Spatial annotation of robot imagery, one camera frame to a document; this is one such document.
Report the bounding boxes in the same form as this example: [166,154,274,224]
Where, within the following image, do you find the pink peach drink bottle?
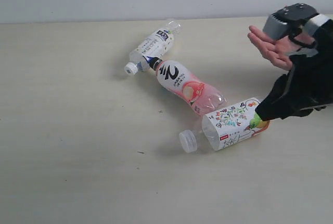
[149,57,226,116]

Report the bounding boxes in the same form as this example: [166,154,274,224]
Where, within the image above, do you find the floral tea label bottle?
[178,97,270,153]

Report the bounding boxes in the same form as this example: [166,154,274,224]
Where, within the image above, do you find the white blue label bottle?
[124,19,181,76]

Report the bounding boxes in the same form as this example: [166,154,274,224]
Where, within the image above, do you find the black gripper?
[255,46,332,120]

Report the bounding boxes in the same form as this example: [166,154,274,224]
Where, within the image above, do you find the person's open hand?
[247,26,301,71]

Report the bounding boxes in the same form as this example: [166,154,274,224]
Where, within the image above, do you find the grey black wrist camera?
[263,3,332,49]

